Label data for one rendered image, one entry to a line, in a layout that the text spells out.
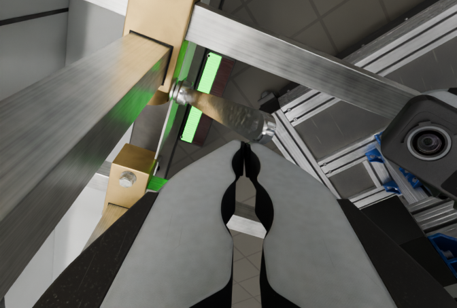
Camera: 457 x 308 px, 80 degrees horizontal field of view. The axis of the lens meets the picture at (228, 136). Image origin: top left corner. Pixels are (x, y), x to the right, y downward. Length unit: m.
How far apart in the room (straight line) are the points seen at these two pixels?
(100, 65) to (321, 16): 1.03
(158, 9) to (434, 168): 0.23
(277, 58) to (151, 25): 0.11
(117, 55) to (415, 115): 0.19
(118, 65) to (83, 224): 0.70
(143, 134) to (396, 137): 0.40
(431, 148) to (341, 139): 0.92
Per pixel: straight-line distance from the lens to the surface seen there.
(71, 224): 0.87
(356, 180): 1.25
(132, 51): 0.22
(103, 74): 0.17
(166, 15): 0.25
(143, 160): 0.39
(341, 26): 1.18
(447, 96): 0.32
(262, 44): 0.25
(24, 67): 0.51
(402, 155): 0.21
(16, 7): 0.47
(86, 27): 0.56
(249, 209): 0.44
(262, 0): 1.11
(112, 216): 0.41
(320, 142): 1.10
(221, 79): 0.43
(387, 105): 0.31
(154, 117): 0.48
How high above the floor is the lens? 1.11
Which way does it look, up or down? 59 degrees down
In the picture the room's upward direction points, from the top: 175 degrees counter-clockwise
